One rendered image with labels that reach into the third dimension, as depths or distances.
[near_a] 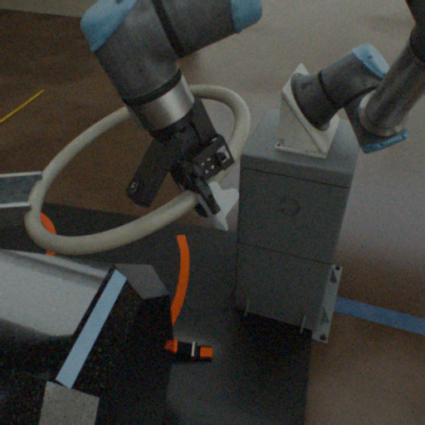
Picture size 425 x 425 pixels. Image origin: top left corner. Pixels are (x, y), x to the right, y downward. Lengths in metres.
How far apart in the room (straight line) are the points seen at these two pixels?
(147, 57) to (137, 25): 0.04
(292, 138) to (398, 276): 1.14
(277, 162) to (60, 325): 0.91
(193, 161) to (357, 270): 1.89
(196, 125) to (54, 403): 0.65
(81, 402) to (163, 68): 0.73
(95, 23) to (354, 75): 1.11
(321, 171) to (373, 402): 0.95
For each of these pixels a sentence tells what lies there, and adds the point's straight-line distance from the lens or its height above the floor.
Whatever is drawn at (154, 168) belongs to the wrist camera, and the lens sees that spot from 0.65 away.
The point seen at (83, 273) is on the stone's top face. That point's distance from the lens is 1.20.
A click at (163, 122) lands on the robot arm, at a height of 1.40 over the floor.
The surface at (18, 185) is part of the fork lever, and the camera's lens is 1.06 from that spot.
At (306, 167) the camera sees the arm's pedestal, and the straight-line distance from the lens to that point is 1.60.
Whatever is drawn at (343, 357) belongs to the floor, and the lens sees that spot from 2.10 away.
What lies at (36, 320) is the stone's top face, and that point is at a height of 0.85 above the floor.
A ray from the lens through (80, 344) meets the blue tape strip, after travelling 1.08.
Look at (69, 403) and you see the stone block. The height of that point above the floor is 0.79.
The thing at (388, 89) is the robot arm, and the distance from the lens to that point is 1.27.
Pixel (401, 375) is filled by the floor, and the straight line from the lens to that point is 2.13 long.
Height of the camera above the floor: 1.68
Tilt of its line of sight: 38 degrees down
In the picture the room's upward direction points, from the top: straight up
